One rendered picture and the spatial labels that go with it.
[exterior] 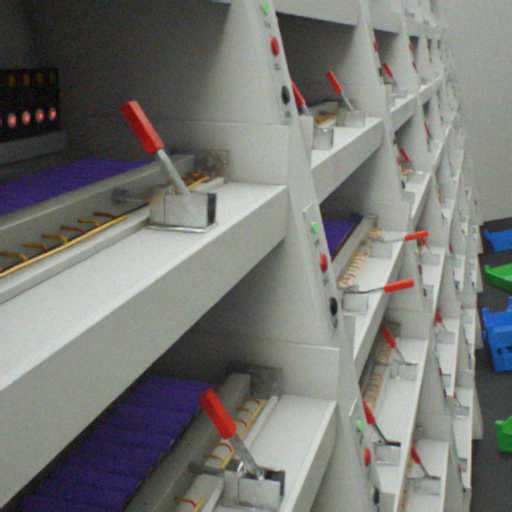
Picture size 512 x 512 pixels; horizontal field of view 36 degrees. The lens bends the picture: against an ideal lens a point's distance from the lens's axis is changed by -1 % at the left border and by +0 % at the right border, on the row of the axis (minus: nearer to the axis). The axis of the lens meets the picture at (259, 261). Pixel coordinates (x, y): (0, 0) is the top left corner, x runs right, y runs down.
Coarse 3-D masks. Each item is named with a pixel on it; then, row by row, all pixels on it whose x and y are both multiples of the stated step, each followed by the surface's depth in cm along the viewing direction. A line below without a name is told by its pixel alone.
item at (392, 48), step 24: (384, 48) 197; (408, 48) 198; (384, 72) 198; (408, 72) 197; (408, 120) 200; (408, 144) 201; (432, 168) 206; (432, 192) 203; (432, 216) 204; (456, 360) 212; (480, 432) 216
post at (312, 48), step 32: (288, 32) 133; (320, 32) 132; (352, 32) 130; (288, 64) 135; (320, 64) 133; (352, 64) 132; (384, 128) 133; (384, 160) 134; (352, 192) 137; (384, 192) 136; (416, 288) 139; (448, 480) 146
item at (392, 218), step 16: (320, 208) 139; (336, 208) 138; (352, 208) 138; (368, 208) 137; (384, 208) 136; (400, 208) 135; (384, 224) 137; (400, 224) 136; (400, 256) 127; (368, 272) 111; (384, 272) 112; (368, 288) 104; (384, 304) 108; (352, 320) 79; (368, 320) 92; (352, 336) 79; (368, 336) 92; (352, 352) 80; (368, 352) 93
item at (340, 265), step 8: (360, 224) 130; (368, 224) 130; (360, 232) 125; (368, 232) 129; (376, 232) 131; (352, 240) 119; (344, 248) 115; (352, 248) 115; (360, 248) 121; (336, 256) 110; (344, 256) 110; (352, 256) 113; (360, 256) 116; (336, 264) 106; (344, 264) 107; (360, 264) 112; (336, 272) 103; (344, 272) 107; (336, 280) 101; (352, 280) 104
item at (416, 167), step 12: (408, 156) 202; (420, 156) 201; (432, 156) 200; (408, 168) 201; (420, 168) 202; (408, 180) 185; (420, 180) 184; (408, 192) 161; (420, 192) 173; (420, 204) 167
